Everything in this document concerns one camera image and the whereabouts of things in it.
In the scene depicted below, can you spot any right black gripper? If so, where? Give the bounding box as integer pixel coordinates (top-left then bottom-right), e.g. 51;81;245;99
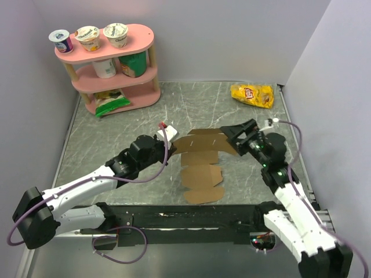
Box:
220;118;270;167

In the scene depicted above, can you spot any white cup on middle shelf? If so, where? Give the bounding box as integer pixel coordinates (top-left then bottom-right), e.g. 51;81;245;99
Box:
92;58;117;79

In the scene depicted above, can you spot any pink three-tier shelf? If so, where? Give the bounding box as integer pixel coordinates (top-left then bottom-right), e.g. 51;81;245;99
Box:
54;24;161;114

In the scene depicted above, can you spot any green white snack bag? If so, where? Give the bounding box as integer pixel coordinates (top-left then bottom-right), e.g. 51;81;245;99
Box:
93;89;130;117

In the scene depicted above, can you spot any green can on middle shelf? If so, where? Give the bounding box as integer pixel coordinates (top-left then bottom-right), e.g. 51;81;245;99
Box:
118;52;147;78

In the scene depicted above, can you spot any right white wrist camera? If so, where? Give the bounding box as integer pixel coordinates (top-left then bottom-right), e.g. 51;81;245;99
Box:
259;118;279;132

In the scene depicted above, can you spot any brown cardboard box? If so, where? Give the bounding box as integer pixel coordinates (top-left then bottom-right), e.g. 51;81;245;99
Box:
173;129;237;204

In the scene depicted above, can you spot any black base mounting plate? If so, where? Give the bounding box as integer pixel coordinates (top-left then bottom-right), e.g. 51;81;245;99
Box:
81;201;283;247

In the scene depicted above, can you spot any white Chobani yogurt cup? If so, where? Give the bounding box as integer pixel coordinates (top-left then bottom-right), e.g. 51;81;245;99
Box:
103;23;128;48

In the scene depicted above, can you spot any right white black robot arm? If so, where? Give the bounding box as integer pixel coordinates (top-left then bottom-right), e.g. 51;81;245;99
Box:
220;118;353;277

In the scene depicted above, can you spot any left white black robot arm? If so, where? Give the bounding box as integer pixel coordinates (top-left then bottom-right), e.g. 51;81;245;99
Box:
6;134;176;250

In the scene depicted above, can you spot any peach Chobani yogurt cup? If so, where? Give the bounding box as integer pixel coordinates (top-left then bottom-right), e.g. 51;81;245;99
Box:
74;25;100;52

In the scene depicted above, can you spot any electronics board with LEDs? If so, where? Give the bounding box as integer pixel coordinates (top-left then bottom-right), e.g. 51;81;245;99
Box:
250;236;276;251

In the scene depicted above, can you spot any blue white yogurt cup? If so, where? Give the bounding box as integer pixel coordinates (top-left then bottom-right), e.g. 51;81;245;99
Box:
48;30;73;53

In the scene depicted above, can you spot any yellow Lays chips bag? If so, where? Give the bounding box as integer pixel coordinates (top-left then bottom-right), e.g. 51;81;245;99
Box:
230;85;274;109

